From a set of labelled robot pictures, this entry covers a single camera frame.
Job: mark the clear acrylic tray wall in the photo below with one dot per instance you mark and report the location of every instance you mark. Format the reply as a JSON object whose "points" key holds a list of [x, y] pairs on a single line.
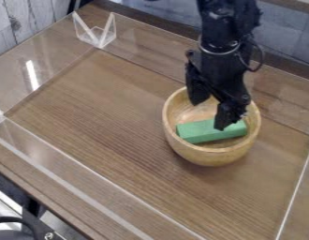
{"points": [[97, 206]]}

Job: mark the wooden bowl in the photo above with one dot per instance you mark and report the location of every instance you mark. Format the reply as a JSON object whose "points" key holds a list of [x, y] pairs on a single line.
{"points": [[215, 153]]}

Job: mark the green rectangular block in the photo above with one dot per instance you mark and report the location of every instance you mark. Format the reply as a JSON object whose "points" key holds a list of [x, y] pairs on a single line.
{"points": [[201, 131]]}

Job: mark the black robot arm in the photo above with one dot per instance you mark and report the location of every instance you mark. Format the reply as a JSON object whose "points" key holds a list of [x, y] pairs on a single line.
{"points": [[227, 23]]}

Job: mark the clear acrylic corner bracket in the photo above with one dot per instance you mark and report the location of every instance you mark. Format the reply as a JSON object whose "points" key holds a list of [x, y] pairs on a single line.
{"points": [[95, 36]]}

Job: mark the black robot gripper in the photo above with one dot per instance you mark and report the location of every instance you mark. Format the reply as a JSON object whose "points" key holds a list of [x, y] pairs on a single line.
{"points": [[214, 75]]}

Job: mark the black metal table clamp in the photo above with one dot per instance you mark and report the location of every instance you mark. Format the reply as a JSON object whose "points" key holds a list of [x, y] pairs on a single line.
{"points": [[20, 215]]}

